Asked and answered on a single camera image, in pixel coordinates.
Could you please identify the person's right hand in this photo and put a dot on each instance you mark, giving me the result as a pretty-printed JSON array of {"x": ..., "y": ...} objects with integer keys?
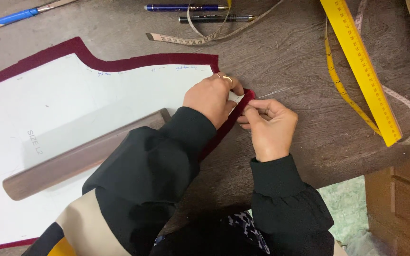
[{"x": 274, "y": 128}]

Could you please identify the person's left hand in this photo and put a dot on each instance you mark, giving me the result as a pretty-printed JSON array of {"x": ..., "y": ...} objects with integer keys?
[{"x": 208, "y": 99}]

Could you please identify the maroon fabric piece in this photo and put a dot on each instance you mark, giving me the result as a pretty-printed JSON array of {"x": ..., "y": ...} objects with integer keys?
[{"x": 77, "y": 46}]

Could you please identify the white paper sewing pattern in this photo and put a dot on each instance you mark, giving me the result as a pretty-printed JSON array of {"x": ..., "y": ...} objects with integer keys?
[{"x": 48, "y": 99}]

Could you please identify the beige tape measure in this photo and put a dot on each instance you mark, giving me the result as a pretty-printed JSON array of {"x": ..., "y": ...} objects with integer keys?
[{"x": 176, "y": 39}]

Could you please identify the yellow and white tape measure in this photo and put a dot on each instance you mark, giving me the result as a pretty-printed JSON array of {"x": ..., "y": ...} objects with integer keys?
[{"x": 334, "y": 76}]

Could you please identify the black pen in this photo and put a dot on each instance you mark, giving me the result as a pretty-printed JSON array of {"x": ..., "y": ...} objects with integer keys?
[{"x": 208, "y": 19}]

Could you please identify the yellow flat ruler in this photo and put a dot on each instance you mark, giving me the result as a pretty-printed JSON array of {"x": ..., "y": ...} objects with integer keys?
[{"x": 361, "y": 64}]

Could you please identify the white plastic sheet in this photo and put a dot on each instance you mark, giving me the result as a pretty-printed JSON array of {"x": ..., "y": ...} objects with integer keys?
[{"x": 368, "y": 245}]

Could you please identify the brown wooden weight bar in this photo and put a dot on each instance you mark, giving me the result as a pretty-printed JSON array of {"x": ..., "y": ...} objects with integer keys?
[{"x": 66, "y": 163}]

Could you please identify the thin wooden ruler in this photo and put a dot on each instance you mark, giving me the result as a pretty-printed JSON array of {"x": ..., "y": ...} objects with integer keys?
[{"x": 64, "y": 3}]

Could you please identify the person's body clothing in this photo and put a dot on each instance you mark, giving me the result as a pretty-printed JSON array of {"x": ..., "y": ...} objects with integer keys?
[{"x": 84, "y": 227}]

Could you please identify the light blue marker pen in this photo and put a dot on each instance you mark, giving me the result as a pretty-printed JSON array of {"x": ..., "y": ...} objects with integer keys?
[{"x": 16, "y": 16}]

